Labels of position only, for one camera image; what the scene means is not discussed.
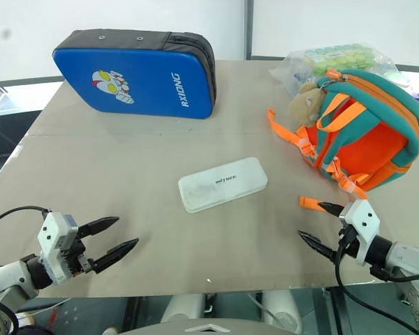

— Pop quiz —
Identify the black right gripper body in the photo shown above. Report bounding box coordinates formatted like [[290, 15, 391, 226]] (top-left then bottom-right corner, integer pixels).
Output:
[[336, 225, 360, 261]]

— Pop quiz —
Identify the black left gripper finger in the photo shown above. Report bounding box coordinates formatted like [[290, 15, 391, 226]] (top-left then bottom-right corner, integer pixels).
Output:
[[89, 237, 140, 275], [77, 216, 121, 241]]

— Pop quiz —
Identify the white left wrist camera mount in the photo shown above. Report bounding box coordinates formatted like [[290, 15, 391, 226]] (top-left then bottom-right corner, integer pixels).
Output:
[[37, 211, 80, 285]]

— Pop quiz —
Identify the blue grey padded case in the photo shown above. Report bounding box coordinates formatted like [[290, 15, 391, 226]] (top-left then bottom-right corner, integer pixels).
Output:
[[52, 29, 217, 121]]

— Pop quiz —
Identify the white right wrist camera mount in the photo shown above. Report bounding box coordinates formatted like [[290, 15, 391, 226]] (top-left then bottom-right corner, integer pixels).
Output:
[[339, 199, 381, 267]]

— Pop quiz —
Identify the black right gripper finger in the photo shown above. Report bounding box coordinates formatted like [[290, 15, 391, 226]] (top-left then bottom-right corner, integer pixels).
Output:
[[297, 229, 339, 263], [316, 201, 346, 221]]

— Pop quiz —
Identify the white rounded shape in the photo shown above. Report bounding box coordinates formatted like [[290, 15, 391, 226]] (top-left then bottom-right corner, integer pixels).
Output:
[[159, 294, 206, 324], [260, 289, 304, 333]]

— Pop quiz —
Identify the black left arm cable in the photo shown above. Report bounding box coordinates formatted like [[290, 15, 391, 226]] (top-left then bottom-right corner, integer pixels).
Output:
[[0, 205, 52, 232]]

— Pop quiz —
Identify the clear bag of green tablets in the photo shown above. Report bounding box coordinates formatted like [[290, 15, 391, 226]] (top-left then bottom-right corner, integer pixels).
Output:
[[269, 42, 411, 99]]

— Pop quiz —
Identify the white pencil box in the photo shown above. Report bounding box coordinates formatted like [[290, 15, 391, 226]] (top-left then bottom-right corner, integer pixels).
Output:
[[177, 156, 269, 214]]

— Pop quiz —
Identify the beige plush toy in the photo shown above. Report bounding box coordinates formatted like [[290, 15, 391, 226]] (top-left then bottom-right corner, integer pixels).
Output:
[[287, 82, 328, 126]]

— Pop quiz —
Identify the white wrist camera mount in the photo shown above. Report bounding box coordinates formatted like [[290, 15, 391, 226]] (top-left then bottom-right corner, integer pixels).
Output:
[[339, 199, 381, 267], [37, 211, 80, 285]]

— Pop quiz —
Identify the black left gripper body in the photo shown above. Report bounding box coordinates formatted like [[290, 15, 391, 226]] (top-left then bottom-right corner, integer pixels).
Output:
[[60, 225, 95, 277]]

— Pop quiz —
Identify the grey curved robot body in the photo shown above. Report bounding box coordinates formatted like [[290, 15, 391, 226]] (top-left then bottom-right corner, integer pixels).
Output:
[[120, 316, 300, 335]]

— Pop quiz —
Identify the grey metal pole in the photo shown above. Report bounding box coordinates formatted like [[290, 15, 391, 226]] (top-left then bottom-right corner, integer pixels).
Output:
[[244, 0, 256, 61]]

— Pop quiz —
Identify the teal orange backpack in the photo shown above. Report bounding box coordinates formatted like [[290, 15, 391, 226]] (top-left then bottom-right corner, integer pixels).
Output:
[[267, 68, 419, 211]]

